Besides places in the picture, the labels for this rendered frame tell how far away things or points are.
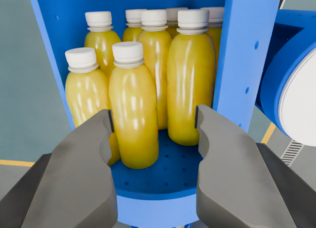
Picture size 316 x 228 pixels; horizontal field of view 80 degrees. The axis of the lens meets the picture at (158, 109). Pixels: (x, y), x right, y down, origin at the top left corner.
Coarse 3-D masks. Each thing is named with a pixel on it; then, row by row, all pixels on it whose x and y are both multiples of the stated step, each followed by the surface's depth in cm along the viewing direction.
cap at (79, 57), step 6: (78, 48) 27; (84, 48) 27; (90, 48) 26; (66, 54) 25; (72, 54) 24; (78, 54) 24; (84, 54) 25; (90, 54) 25; (72, 60) 25; (78, 60) 25; (84, 60) 25; (90, 60) 25; (72, 66) 25; (78, 66) 25; (84, 66) 25
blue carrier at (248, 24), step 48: (48, 0) 25; (96, 0) 32; (144, 0) 36; (192, 0) 34; (240, 0) 13; (48, 48) 25; (240, 48) 15; (240, 96) 18; (144, 192) 29; (192, 192) 22
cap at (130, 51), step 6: (120, 42) 25; (126, 42) 25; (132, 42) 25; (138, 42) 25; (114, 48) 23; (120, 48) 23; (126, 48) 23; (132, 48) 23; (138, 48) 23; (114, 54) 24; (120, 54) 23; (126, 54) 23; (132, 54) 23; (138, 54) 24; (120, 60) 24; (126, 60) 23; (132, 60) 24
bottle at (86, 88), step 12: (72, 72) 26; (84, 72) 26; (96, 72) 27; (72, 84) 26; (84, 84) 25; (96, 84) 26; (108, 84) 28; (72, 96) 26; (84, 96) 26; (96, 96) 26; (108, 96) 28; (72, 108) 27; (84, 108) 26; (96, 108) 27; (108, 108) 28; (84, 120) 28
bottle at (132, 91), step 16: (128, 64) 24; (144, 64) 26; (112, 80) 25; (128, 80) 24; (144, 80) 25; (112, 96) 25; (128, 96) 24; (144, 96) 25; (112, 112) 28; (128, 112) 25; (144, 112) 26; (128, 128) 27; (144, 128) 27; (128, 144) 28; (144, 144) 28; (128, 160) 30; (144, 160) 30
